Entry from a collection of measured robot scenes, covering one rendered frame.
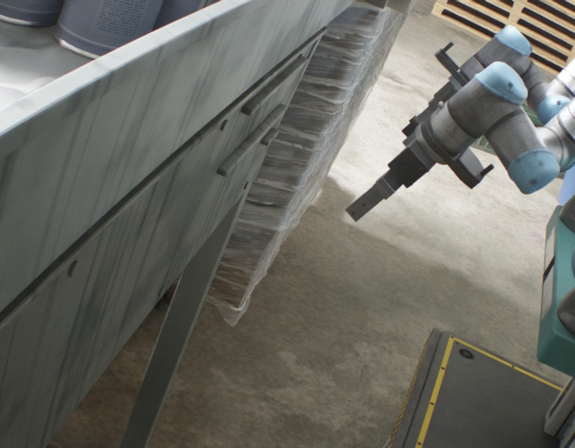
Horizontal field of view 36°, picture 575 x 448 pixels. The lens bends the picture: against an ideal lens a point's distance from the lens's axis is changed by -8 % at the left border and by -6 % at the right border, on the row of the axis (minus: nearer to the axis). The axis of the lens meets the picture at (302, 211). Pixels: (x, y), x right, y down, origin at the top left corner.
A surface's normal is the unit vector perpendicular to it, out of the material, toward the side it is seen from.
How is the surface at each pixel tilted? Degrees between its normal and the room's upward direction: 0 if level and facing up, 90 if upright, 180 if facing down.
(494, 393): 0
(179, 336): 90
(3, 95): 0
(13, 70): 0
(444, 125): 90
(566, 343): 90
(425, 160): 25
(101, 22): 90
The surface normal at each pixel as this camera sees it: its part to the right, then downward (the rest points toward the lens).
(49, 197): 0.91, 0.42
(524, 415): 0.37, -0.84
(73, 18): -0.51, 0.16
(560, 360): -0.26, 0.31
